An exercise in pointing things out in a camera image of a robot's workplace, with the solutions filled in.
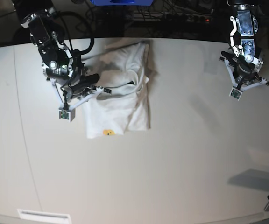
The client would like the power strip with red light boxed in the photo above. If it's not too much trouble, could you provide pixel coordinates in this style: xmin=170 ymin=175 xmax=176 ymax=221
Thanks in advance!
xmin=165 ymin=14 xmax=212 ymax=24

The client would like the white label strip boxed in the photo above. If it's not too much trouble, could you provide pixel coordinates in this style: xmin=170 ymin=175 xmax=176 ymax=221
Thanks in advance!
xmin=17 ymin=209 xmax=71 ymax=224

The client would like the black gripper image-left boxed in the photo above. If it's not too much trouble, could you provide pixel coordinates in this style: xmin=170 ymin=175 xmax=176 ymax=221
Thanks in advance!
xmin=61 ymin=70 xmax=100 ymax=100

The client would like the blue box at top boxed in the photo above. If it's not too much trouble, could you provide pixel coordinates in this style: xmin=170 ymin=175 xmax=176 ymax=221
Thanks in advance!
xmin=90 ymin=0 xmax=153 ymax=6

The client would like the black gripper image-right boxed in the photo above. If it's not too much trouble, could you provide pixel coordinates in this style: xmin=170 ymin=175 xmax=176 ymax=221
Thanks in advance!
xmin=221 ymin=51 xmax=255 ymax=77

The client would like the white printed T-shirt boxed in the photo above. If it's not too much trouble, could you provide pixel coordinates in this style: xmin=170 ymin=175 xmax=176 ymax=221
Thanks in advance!
xmin=82 ymin=41 xmax=150 ymax=139

